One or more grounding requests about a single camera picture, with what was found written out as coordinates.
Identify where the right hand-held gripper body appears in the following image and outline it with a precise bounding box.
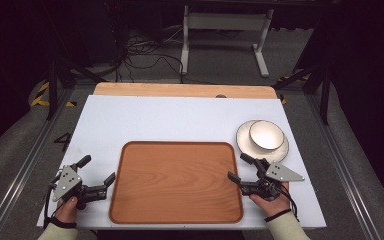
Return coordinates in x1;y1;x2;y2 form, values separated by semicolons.
240;157;306;202

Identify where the person's right hand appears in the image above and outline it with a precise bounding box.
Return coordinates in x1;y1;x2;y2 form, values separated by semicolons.
248;181;293;218

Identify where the person's left hand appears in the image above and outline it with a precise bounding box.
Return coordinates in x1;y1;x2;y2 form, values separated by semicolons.
55;195;80;224

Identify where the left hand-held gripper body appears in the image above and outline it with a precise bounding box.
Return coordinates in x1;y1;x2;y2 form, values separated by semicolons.
51;165;108;211

